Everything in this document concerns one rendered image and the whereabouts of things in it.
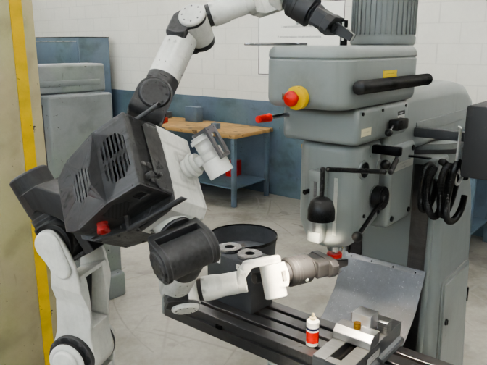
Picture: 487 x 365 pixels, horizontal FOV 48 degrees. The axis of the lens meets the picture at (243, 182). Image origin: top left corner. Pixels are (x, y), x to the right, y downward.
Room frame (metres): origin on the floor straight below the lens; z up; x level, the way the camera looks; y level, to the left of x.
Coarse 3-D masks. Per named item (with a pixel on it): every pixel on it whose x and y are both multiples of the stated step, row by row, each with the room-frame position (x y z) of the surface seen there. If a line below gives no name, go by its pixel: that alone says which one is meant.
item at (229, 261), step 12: (228, 252) 1.87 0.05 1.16; (240, 252) 1.85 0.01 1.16; (252, 252) 1.86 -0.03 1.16; (216, 264) 1.87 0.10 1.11; (228, 264) 1.83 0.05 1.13; (240, 264) 1.79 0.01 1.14; (252, 288) 1.76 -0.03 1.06; (228, 300) 1.83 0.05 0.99; (240, 300) 1.79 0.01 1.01; (252, 300) 1.76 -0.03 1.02; (264, 300) 1.81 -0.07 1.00; (252, 312) 1.76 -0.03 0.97
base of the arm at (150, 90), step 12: (144, 84) 1.43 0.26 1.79; (156, 84) 1.44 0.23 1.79; (168, 84) 1.46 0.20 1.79; (132, 96) 1.42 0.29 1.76; (144, 96) 1.42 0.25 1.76; (156, 96) 1.43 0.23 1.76; (168, 96) 1.44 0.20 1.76; (132, 108) 1.41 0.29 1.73; (144, 108) 1.41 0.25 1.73; (168, 108) 1.43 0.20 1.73; (144, 120) 1.44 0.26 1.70; (156, 120) 1.42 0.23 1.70
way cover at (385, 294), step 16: (352, 256) 1.94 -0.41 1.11; (352, 272) 1.91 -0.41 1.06; (368, 272) 1.88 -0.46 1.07; (384, 272) 1.85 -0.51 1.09; (400, 272) 1.82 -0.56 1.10; (416, 272) 1.79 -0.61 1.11; (336, 288) 1.91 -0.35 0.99; (352, 288) 1.88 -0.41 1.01; (368, 288) 1.85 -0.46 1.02; (384, 288) 1.82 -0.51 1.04; (400, 288) 1.79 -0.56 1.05; (416, 288) 1.76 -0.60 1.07; (336, 304) 1.86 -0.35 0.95; (352, 304) 1.84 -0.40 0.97; (368, 304) 1.81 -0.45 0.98; (384, 304) 1.79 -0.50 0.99; (400, 304) 1.76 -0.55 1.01; (416, 304) 1.73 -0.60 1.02; (336, 320) 1.81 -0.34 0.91; (400, 320) 1.72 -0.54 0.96
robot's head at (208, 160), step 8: (192, 144) 1.35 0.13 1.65; (200, 144) 1.34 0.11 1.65; (208, 144) 1.34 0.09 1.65; (200, 152) 1.34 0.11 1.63; (208, 152) 1.33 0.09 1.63; (216, 152) 1.34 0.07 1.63; (224, 152) 1.35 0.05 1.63; (192, 160) 1.35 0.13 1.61; (200, 160) 1.35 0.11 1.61; (208, 160) 1.33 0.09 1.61; (216, 160) 1.32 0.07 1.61; (224, 160) 1.33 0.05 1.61; (192, 168) 1.34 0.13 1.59; (200, 168) 1.35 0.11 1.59; (208, 168) 1.33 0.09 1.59; (216, 168) 1.32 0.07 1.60; (224, 168) 1.32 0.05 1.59; (216, 176) 1.32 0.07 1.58
